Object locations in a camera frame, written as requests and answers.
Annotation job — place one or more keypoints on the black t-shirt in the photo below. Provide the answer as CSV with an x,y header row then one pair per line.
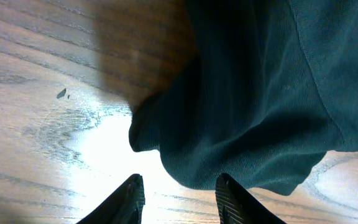
x,y
274,88

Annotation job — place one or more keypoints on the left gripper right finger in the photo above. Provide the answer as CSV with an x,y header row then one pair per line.
x,y
237,206

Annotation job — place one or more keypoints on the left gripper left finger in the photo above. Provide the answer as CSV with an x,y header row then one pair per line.
x,y
123,206

